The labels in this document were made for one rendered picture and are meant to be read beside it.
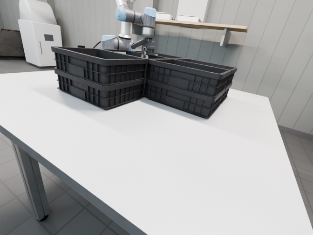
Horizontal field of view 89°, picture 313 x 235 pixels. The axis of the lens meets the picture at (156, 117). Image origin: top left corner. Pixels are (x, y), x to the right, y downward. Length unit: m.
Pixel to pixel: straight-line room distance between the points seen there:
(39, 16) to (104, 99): 4.57
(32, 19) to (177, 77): 4.57
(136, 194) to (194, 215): 0.13
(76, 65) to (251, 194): 0.83
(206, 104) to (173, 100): 0.18
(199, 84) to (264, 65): 2.31
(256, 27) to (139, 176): 2.88
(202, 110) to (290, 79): 2.38
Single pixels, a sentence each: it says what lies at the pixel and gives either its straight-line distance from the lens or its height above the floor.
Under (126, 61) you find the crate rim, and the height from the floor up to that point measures 0.92.
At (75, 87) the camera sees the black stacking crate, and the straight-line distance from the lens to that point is 0.91.
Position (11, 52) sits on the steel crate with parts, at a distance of 6.27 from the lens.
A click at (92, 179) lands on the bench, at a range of 0.44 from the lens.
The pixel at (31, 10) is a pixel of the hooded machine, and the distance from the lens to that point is 5.22.
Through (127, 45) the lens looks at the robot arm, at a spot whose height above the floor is 0.96.
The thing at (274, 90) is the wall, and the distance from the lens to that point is 3.12.
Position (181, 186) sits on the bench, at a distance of 0.44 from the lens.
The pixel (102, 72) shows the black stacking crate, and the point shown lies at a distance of 0.74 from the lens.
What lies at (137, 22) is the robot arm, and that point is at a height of 1.12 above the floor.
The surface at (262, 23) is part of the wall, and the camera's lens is 3.09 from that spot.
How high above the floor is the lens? 1.02
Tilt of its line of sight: 25 degrees down
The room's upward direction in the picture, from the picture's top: 9 degrees clockwise
